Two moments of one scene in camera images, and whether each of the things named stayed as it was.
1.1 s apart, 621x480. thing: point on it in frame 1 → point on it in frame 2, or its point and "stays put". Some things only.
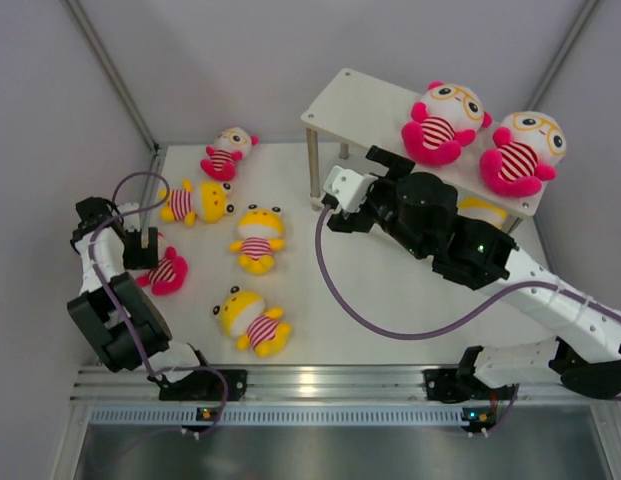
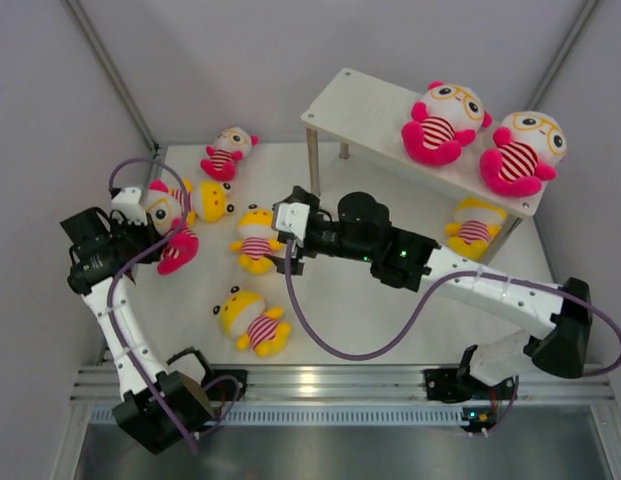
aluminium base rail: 322,397 stays put
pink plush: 444,121 stays put
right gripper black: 358,221 → 299,255
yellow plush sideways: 209,202 stays put
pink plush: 168,274 → 169,213
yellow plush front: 244,314 stays put
